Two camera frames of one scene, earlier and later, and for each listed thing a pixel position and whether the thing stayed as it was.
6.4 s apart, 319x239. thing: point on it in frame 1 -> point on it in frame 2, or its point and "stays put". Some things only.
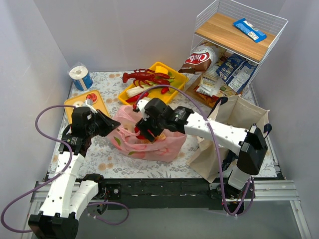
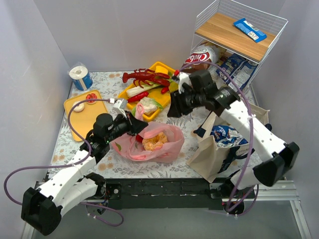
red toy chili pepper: [135, 98] stays put
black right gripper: [145, 127] -> [178, 105]
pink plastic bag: [169, 146] stays put
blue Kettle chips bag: [237, 71] stays put
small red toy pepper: [164, 90] stays put
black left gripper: [100, 123] -> [132, 122]
